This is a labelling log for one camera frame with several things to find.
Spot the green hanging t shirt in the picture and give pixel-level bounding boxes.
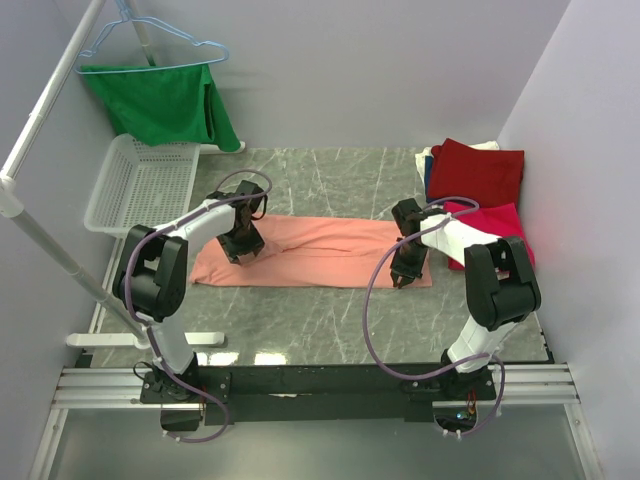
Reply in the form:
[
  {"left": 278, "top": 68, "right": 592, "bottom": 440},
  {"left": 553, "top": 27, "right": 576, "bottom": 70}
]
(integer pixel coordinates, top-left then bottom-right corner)
[{"left": 80, "top": 65, "right": 241, "bottom": 152}]

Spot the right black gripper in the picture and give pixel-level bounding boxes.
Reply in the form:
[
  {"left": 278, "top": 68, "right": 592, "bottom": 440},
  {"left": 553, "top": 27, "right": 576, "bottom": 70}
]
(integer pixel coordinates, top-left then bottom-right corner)
[{"left": 390, "top": 238, "right": 429, "bottom": 288}]

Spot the white plastic laundry basket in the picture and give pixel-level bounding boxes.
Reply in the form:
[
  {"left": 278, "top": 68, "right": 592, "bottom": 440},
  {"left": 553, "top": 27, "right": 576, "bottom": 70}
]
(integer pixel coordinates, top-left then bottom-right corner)
[{"left": 84, "top": 134, "right": 200, "bottom": 238}]

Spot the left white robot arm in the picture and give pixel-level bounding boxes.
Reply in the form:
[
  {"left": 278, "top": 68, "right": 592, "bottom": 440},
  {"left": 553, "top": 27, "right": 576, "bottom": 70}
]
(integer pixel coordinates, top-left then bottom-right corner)
[{"left": 112, "top": 180, "right": 270, "bottom": 402}]

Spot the dark red folded shirt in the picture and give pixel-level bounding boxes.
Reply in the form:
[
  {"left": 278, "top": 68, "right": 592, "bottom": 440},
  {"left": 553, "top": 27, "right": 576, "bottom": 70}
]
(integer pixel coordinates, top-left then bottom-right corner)
[{"left": 431, "top": 138, "right": 525, "bottom": 207}]

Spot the blue folded shirt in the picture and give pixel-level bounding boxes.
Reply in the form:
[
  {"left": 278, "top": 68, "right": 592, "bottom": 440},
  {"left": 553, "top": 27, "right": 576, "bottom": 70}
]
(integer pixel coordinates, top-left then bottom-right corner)
[{"left": 423, "top": 154, "right": 443, "bottom": 205}]

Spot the light blue wire hanger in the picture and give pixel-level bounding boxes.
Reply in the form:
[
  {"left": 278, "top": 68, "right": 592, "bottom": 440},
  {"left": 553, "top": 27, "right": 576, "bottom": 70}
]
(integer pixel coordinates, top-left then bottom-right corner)
[{"left": 73, "top": 0, "right": 230, "bottom": 76}]

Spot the white clothes rack frame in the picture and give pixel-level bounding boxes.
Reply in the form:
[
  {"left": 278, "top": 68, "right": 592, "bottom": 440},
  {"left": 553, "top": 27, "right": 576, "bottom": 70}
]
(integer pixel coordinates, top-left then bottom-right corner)
[{"left": 0, "top": 0, "right": 247, "bottom": 349}]

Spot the salmon pink t shirt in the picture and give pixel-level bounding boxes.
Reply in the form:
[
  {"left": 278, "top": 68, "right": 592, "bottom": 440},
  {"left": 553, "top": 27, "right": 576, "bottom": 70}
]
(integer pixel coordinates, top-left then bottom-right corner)
[{"left": 189, "top": 214, "right": 434, "bottom": 290}]

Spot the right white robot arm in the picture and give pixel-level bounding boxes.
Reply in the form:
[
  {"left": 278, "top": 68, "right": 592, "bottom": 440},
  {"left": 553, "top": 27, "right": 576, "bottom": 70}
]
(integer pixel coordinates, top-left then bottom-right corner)
[{"left": 390, "top": 199, "right": 541, "bottom": 399}]

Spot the aluminium rail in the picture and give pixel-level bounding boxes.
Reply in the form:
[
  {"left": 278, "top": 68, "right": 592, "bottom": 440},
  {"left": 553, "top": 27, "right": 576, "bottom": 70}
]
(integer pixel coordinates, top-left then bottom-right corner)
[{"left": 52, "top": 364, "right": 580, "bottom": 409}]

